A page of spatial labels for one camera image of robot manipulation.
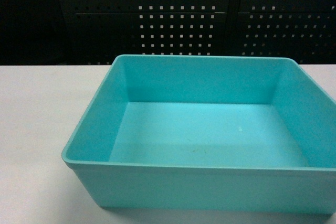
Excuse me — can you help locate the teal plastic bin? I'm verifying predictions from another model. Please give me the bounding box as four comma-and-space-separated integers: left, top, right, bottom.
62, 55, 335, 214

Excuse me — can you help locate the black perforated back panel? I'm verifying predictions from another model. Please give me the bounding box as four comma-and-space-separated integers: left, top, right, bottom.
1, 0, 335, 65

